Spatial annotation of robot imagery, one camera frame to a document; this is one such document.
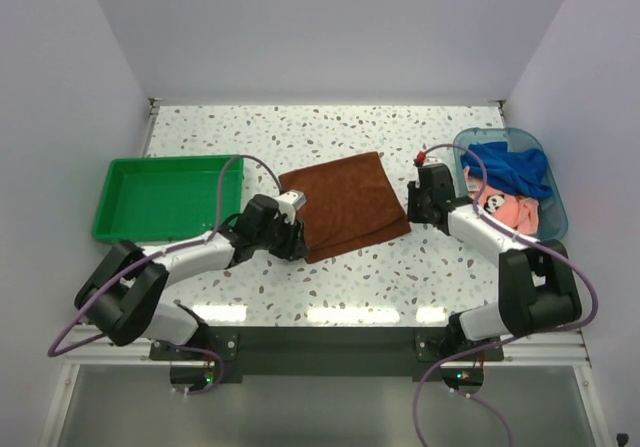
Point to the green plastic tray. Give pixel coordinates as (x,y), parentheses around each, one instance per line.
(165,199)

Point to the brown towel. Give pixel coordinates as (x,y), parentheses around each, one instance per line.
(350,205)

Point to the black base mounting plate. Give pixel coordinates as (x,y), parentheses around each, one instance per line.
(237,352)

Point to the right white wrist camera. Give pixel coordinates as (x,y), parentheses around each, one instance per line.
(423,159)

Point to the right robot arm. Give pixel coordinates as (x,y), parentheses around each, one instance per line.
(537,291)

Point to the pink panda towel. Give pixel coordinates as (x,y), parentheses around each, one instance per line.
(515,211)

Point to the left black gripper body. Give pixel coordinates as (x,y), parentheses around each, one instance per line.
(280,239)

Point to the blue plastic bin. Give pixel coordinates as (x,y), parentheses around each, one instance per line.
(553,222)

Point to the blue towel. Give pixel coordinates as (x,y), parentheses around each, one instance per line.
(517,173)

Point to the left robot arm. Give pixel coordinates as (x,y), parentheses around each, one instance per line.
(122,297)

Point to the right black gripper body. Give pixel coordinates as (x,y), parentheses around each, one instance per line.
(417,204)

